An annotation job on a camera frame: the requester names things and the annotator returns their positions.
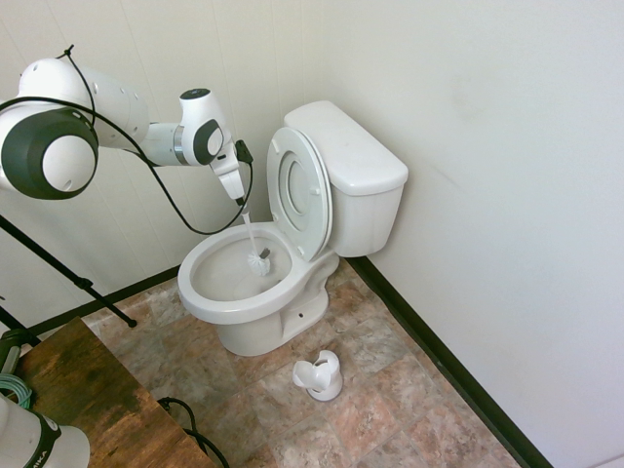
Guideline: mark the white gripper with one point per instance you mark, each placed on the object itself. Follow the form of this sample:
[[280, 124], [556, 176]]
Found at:
[[228, 175]]

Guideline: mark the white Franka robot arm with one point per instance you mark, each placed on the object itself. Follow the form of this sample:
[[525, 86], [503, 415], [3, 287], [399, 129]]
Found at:
[[117, 107]]

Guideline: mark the white toilet seat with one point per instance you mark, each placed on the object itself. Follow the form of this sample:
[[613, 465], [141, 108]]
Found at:
[[278, 185]]

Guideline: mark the white toilet tank lid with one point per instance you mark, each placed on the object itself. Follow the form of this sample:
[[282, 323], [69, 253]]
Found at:
[[351, 146]]

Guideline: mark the white toilet tank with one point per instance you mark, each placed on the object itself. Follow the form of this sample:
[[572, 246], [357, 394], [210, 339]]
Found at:
[[365, 219]]

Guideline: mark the white toilet bowl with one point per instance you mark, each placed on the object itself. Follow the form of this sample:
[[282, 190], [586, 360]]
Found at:
[[253, 331]]

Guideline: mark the white toilet brush holder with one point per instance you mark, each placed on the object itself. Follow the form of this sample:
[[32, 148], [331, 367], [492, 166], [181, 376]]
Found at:
[[317, 382]]

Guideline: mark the brown wooden table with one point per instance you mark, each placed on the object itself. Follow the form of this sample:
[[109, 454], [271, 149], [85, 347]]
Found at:
[[97, 390]]

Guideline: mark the dark green cylinder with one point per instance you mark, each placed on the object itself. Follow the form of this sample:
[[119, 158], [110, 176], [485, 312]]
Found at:
[[11, 348]]

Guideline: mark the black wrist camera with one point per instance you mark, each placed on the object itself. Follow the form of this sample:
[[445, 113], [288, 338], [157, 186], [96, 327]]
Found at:
[[245, 151]]

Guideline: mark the black wall baseboard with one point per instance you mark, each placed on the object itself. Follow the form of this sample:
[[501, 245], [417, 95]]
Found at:
[[136, 287], [439, 341]]

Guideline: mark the black camera tripod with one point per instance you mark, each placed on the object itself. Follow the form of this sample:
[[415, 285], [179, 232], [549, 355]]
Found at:
[[73, 278]]

